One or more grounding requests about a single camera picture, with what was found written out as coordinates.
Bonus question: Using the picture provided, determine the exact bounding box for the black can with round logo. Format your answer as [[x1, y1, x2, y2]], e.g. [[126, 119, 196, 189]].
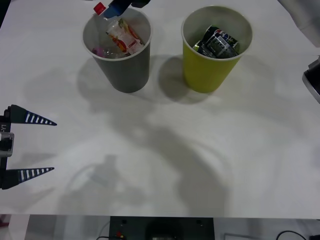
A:
[[202, 24, 239, 48]]

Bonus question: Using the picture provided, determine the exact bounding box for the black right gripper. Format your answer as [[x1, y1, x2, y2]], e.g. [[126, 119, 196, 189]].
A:
[[103, 0, 152, 20]]

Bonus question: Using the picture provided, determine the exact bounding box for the black robot torso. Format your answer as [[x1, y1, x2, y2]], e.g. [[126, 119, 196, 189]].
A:
[[109, 216, 215, 240]]

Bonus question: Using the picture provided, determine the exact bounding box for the clear bottle with pink cap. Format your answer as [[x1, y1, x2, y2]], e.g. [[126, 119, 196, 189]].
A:
[[91, 46, 121, 60]]

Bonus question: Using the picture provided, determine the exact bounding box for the grey plastic bin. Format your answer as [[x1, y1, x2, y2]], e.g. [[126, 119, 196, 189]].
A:
[[82, 8, 153, 94]]

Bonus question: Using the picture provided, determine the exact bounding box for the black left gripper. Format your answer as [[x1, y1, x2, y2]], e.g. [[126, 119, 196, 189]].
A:
[[0, 104, 58, 190]]

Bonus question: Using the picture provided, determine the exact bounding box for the plastic bottle with red cap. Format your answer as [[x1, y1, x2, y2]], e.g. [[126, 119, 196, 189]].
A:
[[93, 1, 146, 57]]

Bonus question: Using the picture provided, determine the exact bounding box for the black can with silver print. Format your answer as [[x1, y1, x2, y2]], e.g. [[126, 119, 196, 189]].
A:
[[192, 36, 239, 60]]

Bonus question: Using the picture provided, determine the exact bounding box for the yellow-green plastic bin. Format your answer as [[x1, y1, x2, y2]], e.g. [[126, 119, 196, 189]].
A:
[[180, 5, 253, 94]]

